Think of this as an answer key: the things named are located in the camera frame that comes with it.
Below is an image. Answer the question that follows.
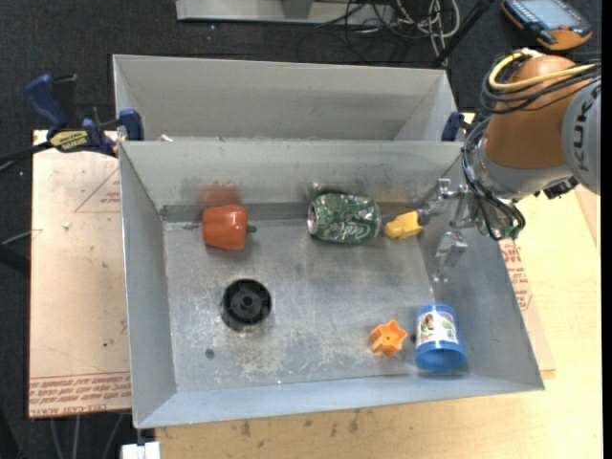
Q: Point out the orange star-shaped toy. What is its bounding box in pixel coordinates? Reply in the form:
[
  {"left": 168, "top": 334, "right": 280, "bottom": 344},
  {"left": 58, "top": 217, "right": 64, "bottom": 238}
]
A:
[{"left": 368, "top": 318, "right": 409, "bottom": 358}]

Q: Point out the black cylinder on white bracket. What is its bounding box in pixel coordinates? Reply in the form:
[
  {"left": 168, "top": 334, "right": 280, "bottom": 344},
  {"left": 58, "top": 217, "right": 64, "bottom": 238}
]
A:
[{"left": 541, "top": 175, "right": 579, "bottom": 202}]

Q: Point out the grey metal bin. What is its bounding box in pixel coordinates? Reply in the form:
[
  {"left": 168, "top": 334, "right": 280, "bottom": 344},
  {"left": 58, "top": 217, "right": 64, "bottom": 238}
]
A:
[{"left": 112, "top": 54, "right": 547, "bottom": 430}]

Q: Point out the yellow plastic block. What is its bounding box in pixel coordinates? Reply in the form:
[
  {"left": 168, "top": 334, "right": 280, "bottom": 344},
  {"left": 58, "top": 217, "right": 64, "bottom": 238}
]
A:
[{"left": 384, "top": 210, "right": 426, "bottom": 241}]

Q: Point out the blue cup with picture label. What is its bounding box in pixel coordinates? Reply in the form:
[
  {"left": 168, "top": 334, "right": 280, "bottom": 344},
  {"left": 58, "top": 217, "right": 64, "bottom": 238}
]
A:
[{"left": 412, "top": 302, "right": 469, "bottom": 372}]

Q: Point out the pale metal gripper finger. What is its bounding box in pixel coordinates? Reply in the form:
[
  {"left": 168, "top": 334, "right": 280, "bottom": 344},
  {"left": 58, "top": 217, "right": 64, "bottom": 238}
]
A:
[
  {"left": 418, "top": 177, "right": 470, "bottom": 220},
  {"left": 431, "top": 229, "right": 470, "bottom": 285}
]

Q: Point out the orange toy bell pepper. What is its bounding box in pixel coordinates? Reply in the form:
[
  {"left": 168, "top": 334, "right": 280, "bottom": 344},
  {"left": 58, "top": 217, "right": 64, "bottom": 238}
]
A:
[{"left": 200, "top": 204, "right": 258, "bottom": 252}]

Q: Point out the crushed green drink can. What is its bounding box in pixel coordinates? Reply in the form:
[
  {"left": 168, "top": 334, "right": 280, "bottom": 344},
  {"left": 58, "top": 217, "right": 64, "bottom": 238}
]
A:
[{"left": 305, "top": 190, "right": 383, "bottom": 246}]

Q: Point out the brown cardboard board red print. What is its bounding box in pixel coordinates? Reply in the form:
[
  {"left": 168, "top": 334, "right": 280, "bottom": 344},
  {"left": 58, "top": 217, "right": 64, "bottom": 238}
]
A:
[{"left": 28, "top": 128, "right": 558, "bottom": 421}]

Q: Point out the black round plastic wheel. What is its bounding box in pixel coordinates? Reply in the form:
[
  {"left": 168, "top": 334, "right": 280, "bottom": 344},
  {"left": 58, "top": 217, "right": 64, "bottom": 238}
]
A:
[{"left": 219, "top": 277, "right": 274, "bottom": 333}]

